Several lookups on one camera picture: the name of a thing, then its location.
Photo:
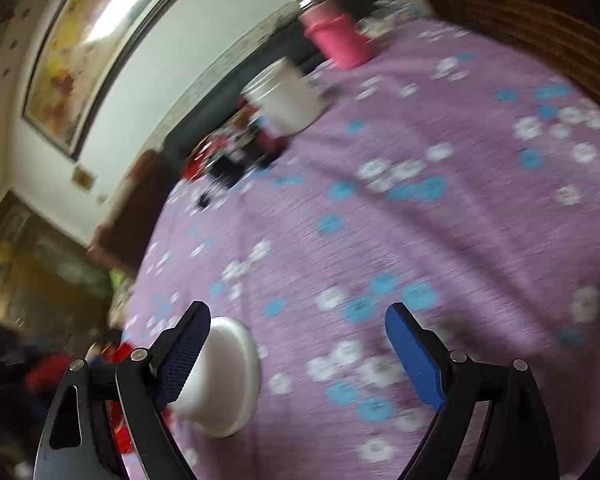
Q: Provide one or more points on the wooden cabinet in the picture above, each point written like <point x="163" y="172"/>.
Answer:
<point x="40" y="270"/>

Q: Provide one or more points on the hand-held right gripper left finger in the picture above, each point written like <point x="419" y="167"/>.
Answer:
<point x="182" y="355"/>

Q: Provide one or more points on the dark sofa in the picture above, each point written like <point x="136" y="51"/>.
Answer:
<point x="215" y="105"/>

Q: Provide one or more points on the white jar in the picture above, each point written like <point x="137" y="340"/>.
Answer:
<point x="285" y="95"/>

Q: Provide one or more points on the small white bowl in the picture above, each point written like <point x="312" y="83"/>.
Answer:
<point x="225" y="380"/>

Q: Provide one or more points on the black device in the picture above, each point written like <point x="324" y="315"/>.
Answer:
<point x="230" y="165"/>

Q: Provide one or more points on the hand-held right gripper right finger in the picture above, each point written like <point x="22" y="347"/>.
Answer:
<point x="417" y="360"/>

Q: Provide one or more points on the purple floral tablecloth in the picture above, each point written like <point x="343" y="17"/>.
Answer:
<point x="430" y="240"/>

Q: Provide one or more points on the framed painting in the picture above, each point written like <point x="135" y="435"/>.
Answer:
<point x="80" y="50"/>

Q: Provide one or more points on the small wall frame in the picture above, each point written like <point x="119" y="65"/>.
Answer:
<point x="83" y="176"/>

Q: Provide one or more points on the red cloth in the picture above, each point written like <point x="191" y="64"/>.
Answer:
<point x="45" y="375"/>

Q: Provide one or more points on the red gold-rimmed plate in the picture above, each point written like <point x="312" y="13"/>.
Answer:
<point x="200" y="160"/>
<point x="121" y="435"/>

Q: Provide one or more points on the brown armchair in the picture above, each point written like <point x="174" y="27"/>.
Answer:
<point x="130" y="200"/>

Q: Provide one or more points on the pink bottle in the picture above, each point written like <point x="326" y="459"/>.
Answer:
<point x="337" y="35"/>

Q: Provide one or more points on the green object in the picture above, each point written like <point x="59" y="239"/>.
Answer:
<point x="116" y="277"/>

